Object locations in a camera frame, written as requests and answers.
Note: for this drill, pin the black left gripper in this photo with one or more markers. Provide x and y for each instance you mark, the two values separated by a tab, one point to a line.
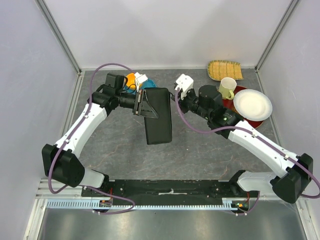
142	104

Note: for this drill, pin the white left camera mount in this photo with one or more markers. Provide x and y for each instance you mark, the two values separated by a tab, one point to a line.
139	79

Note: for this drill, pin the pale green mug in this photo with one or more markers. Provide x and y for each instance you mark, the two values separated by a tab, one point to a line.
227	87

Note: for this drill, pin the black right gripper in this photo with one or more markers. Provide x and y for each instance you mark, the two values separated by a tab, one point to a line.
182	102

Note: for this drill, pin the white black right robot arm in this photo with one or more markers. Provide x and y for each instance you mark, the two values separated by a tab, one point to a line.
290	173

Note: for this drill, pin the orange bowl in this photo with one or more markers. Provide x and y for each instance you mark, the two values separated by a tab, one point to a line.
129	84

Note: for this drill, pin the woven bamboo tray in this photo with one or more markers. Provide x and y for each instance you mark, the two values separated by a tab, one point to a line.
219	69

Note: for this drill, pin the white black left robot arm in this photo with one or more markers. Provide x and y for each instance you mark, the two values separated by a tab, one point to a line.
61	160

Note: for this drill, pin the black zippered tool case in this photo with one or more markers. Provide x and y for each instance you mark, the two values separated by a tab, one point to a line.
159	130

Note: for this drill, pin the white paper plate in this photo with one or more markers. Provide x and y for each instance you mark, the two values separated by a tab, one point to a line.
253	105

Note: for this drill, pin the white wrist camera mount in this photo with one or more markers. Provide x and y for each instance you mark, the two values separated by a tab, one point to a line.
183	84

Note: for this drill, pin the blue polka dot plate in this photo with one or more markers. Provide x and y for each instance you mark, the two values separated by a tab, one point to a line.
148	84

